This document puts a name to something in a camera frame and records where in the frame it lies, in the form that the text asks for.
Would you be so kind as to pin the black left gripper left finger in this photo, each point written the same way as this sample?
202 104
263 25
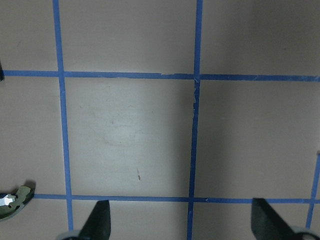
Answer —
98 224

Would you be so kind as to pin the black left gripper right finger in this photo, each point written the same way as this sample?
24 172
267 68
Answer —
266 223

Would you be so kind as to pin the olive green brake shoe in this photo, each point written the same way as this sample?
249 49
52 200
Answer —
12 203

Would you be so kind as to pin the small black plastic bracket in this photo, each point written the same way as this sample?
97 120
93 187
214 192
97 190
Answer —
1 73

